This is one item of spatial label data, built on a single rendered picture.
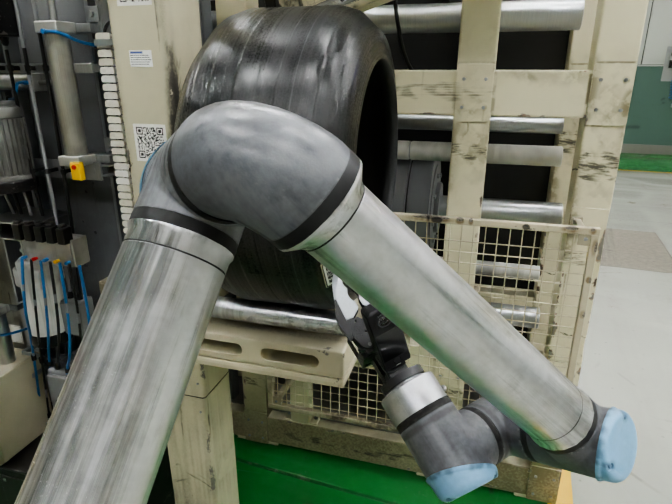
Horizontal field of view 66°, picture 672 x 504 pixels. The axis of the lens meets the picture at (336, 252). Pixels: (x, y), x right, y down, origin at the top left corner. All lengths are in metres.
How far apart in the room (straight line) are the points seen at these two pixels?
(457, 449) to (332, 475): 1.27
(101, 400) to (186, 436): 0.91
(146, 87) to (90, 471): 0.78
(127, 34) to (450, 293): 0.83
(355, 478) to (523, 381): 1.41
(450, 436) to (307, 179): 0.45
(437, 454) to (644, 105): 9.71
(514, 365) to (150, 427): 0.38
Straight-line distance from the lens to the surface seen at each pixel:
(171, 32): 1.09
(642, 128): 10.31
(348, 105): 0.81
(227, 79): 0.85
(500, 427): 0.81
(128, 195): 1.20
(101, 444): 0.52
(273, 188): 0.43
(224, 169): 0.45
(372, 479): 1.98
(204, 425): 1.36
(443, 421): 0.76
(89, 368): 0.53
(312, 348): 0.99
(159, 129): 1.11
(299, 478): 1.98
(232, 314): 1.05
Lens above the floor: 1.36
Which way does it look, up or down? 20 degrees down
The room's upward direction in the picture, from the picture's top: straight up
